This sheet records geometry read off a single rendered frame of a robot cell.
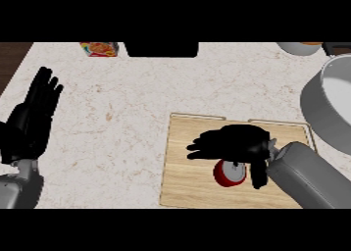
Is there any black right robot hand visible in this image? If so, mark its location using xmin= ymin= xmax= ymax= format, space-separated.
xmin=185 ymin=124 xmax=272 ymax=190

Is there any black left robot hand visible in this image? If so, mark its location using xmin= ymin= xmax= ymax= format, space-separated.
xmin=0 ymin=66 xmax=65 ymax=166

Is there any red can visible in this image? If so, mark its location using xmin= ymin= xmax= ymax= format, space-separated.
xmin=211 ymin=159 xmax=248 ymax=188

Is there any wooden tray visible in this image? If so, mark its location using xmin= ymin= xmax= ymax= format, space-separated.
xmin=158 ymin=112 xmax=318 ymax=210

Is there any grey metal pot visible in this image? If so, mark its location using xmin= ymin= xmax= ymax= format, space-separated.
xmin=299 ymin=53 xmax=351 ymax=159

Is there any red printed box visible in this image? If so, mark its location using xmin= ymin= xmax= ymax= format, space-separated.
xmin=78 ymin=41 xmax=120 ymax=58

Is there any grey bowl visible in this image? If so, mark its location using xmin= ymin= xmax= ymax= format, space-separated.
xmin=275 ymin=41 xmax=324 ymax=57

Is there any black appliance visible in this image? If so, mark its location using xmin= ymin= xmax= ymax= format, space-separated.
xmin=123 ymin=41 xmax=200 ymax=59

